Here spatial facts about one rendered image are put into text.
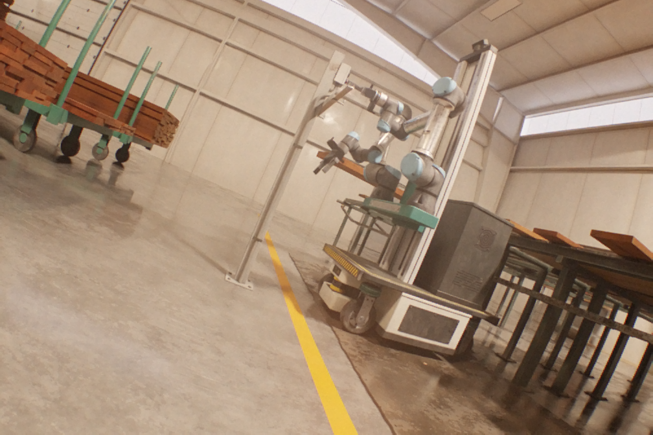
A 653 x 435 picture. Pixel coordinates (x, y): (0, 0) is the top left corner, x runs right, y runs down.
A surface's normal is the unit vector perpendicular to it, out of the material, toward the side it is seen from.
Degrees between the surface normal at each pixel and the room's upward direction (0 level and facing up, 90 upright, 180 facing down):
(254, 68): 87
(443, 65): 90
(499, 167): 90
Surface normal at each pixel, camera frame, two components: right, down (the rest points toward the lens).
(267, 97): 0.21, 0.03
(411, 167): -0.75, -0.22
